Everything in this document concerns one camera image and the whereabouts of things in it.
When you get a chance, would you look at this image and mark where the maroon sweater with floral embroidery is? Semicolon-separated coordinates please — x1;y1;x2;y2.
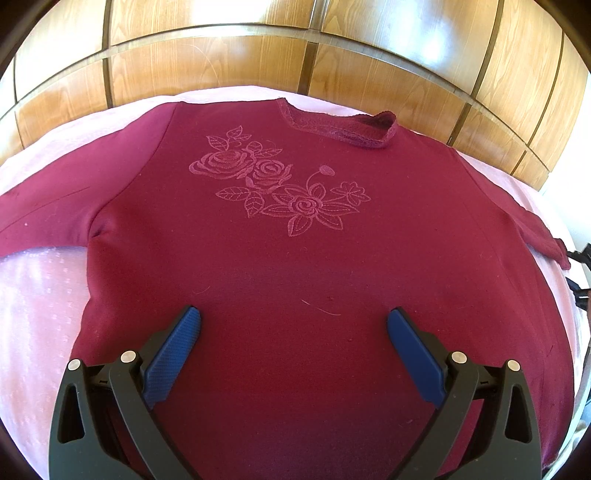
0;96;578;480

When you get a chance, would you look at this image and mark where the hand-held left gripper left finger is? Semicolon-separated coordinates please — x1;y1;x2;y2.
48;305;204;480

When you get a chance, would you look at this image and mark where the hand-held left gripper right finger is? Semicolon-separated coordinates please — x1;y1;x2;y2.
387;307;543;480

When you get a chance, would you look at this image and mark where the wooden wardrobe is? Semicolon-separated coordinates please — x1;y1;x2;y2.
0;0;591;192

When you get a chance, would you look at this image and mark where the pink dotted bedspread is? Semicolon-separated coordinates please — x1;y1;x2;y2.
0;85;591;480

